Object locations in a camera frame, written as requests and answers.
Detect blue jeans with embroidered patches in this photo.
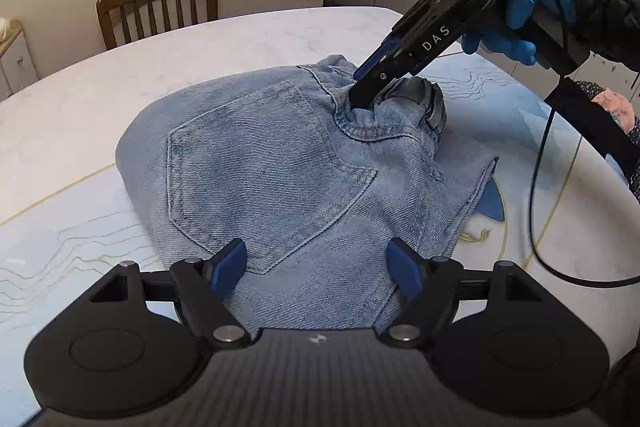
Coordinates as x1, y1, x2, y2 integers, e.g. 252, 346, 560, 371
115, 53, 502, 334

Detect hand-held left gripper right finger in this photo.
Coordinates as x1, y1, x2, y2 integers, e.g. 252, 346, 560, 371
380, 237, 545, 349

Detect black cable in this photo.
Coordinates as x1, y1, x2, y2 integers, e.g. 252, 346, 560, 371
524, 0, 640, 289

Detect wooden chair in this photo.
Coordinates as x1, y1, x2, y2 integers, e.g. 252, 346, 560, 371
96, 0, 220, 52

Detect pink garment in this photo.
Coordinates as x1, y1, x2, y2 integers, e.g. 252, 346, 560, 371
594, 88, 638, 134

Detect dark blue floral cloth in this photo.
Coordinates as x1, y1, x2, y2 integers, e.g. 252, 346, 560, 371
575, 79, 640, 198

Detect small wooden side cabinet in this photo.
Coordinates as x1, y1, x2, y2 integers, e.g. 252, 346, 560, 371
0, 19, 42, 101

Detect black cloth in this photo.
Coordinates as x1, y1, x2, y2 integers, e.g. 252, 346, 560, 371
544, 77, 633, 175

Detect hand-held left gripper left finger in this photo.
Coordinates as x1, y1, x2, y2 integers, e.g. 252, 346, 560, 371
90, 238, 251, 349

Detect person's right forearm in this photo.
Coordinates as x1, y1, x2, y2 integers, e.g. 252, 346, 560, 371
552, 0, 640, 74

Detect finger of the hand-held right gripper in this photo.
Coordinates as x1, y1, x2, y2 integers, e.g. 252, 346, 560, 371
347, 57, 418, 111
353, 38, 402, 81

